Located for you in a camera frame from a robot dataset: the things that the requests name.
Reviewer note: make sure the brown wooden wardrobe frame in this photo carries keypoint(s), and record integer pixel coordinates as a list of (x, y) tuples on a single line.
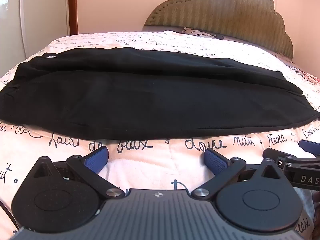
[(73, 7)]

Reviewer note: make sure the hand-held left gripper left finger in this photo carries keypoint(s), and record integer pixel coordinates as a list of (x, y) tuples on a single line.
[(98, 158)]

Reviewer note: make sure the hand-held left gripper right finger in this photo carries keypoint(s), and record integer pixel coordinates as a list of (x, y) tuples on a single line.
[(214, 161)]

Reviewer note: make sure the white wardrobe door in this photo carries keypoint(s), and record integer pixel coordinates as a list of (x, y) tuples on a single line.
[(42, 12)]

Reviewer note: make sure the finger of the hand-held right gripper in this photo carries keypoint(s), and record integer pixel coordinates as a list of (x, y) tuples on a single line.
[(310, 147), (273, 154)]

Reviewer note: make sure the white script-print blanket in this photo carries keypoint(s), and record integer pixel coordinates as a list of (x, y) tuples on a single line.
[(160, 160)]

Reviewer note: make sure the floral print pillow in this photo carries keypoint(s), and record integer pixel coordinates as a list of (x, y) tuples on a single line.
[(200, 32)]

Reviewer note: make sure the black pants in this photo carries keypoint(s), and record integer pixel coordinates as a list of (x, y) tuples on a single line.
[(150, 95)]

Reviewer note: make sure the olive upholstered headboard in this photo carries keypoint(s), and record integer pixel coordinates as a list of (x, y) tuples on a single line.
[(225, 12)]

